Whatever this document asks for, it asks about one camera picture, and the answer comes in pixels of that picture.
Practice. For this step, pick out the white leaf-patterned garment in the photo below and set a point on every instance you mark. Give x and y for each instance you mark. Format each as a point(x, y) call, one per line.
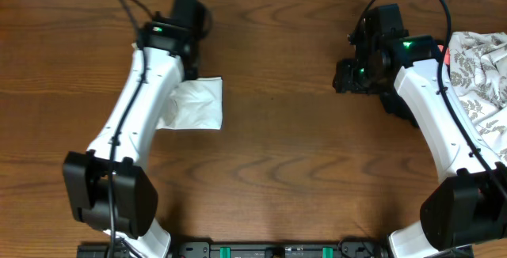
point(478, 76)

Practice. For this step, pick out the red garment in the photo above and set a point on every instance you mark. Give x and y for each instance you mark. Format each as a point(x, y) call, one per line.
point(447, 57)

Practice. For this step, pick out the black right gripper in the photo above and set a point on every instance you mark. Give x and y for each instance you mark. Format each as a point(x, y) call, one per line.
point(344, 79)

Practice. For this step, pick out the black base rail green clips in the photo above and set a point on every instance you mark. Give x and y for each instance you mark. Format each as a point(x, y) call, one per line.
point(347, 248)

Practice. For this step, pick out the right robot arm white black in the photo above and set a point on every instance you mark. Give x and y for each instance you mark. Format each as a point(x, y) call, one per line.
point(469, 205)

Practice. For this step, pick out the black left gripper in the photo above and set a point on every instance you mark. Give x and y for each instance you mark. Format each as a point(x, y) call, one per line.
point(192, 74)

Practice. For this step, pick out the white t-shirt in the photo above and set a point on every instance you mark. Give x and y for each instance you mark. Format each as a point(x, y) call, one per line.
point(168, 101)

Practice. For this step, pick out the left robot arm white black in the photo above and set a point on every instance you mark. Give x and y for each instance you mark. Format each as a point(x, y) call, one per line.
point(107, 185)

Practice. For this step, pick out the black garment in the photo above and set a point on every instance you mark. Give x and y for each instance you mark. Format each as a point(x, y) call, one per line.
point(394, 104)

